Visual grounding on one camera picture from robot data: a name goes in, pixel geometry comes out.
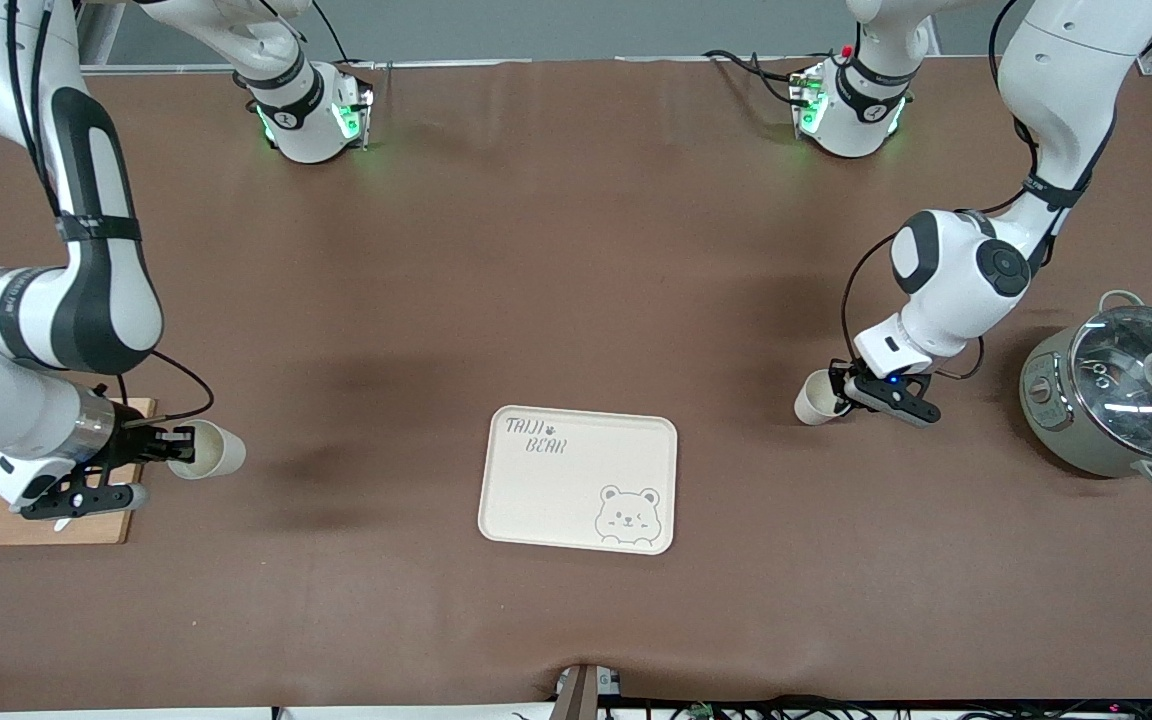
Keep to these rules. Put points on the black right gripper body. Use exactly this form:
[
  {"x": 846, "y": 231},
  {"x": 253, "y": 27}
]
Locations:
[{"x": 128, "y": 443}]

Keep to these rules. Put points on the white IKEA cup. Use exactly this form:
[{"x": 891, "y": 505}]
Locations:
[
  {"x": 816, "y": 400},
  {"x": 216, "y": 450}
]

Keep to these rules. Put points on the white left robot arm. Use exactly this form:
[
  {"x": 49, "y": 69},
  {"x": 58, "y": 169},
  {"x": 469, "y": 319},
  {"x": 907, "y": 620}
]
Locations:
[{"x": 946, "y": 280}]

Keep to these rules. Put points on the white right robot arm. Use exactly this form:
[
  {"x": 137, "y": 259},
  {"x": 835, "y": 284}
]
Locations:
[{"x": 86, "y": 300}]

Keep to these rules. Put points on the wooden cutting board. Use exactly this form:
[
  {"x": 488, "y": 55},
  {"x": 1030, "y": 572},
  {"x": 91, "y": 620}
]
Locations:
[{"x": 96, "y": 530}]

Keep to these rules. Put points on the grey-green cooking pot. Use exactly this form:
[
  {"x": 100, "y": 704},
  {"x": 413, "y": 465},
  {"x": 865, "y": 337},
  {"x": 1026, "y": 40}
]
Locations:
[{"x": 1066, "y": 430}]

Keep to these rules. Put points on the glass pot lid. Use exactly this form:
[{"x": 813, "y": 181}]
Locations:
[{"x": 1136, "y": 380}]

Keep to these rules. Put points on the cream tray with bear print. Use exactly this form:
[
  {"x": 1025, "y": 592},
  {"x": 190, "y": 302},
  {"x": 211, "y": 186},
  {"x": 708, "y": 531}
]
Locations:
[{"x": 576, "y": 500}]

